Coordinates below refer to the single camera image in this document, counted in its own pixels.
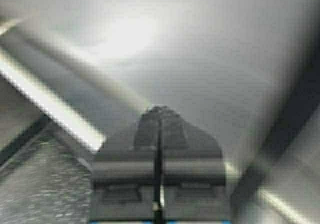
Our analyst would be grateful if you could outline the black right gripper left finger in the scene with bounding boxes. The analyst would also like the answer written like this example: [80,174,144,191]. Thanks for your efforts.
[88,107,162,221]

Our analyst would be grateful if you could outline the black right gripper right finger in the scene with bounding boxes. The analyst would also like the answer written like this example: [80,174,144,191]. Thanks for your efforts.
[160,107,231,221]

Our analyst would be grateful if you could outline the elevator side handrail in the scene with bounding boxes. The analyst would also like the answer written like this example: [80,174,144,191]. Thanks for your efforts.
[0,48,106,153]

